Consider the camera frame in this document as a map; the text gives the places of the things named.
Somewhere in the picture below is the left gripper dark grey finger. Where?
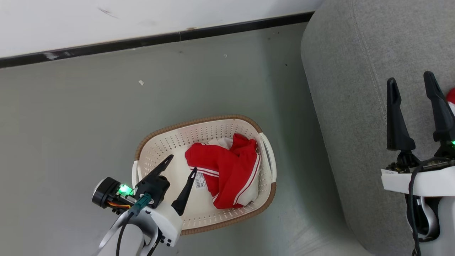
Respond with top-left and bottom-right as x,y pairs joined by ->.
135,154 -> 174,209
171,167 -> 198,217

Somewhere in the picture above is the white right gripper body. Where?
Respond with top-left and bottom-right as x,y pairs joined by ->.
381,158 -> 455,197

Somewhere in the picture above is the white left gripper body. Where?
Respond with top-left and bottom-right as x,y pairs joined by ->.
140,204 -> 184,247

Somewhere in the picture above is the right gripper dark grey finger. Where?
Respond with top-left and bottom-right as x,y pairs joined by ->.
386,77 -> 416,164
423,71 -> 455,159

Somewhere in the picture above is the red white garment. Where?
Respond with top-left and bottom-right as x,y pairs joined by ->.
446,87 -> 455,118

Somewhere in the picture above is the red white striped jacket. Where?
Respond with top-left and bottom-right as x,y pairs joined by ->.
184,133 -> 262,209

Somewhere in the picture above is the grey fabric sofa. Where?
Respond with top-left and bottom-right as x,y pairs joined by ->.
301,0 -> 455,256

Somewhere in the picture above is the cream perforated laundry basket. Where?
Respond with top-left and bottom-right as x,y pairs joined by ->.
132,114 -> 277,236

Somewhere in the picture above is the teal cable connector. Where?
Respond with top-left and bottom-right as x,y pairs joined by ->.
129,193 -> 152,216

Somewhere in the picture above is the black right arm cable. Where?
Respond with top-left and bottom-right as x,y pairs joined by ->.
407,158 -> 436,256

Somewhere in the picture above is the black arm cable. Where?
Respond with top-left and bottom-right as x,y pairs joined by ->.
407,158 -> 436,256
116,212 -> 136,256

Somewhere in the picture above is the orange yellow wire bundle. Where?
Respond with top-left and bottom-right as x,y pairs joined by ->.
106,200 -> 131,210

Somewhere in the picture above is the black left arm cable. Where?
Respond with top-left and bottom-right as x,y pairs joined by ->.
116,212 -> 136,256

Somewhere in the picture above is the grey flat right ribbon cable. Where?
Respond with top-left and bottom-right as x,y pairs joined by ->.
416,196 -> 440,241

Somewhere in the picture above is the grey flat ribbon cable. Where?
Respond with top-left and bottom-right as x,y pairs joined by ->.
92,214 -> 125,256
416,196 -> 440,241

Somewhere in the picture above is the grey flat left ribbon cable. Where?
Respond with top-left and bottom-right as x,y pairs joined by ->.
92,214 -> 125,256

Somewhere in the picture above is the black wall baseboard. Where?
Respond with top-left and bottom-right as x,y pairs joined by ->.
0,12 -> 315,69

